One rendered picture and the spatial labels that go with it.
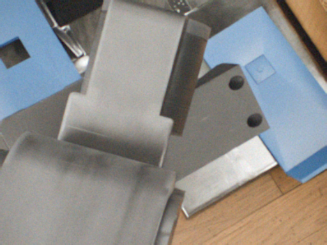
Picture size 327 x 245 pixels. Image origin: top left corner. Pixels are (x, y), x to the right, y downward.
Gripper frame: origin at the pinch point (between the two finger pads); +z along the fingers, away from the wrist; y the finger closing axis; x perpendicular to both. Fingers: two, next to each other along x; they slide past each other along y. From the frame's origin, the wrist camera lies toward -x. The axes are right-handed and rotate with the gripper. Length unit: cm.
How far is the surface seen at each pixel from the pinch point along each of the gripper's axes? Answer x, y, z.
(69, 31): -4.8, 7.3, 6.6
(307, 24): -24.3, -1.9, 9.4
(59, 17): -5.4, 8.4, 14.0
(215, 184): -9.6, -9.5, 5.8
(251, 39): -19.0, -0.6, 9.4
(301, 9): -24.2, -0.4, 9.1
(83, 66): -4.4, 4.5, 5.5
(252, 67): -17.7, -2.7, 8.4
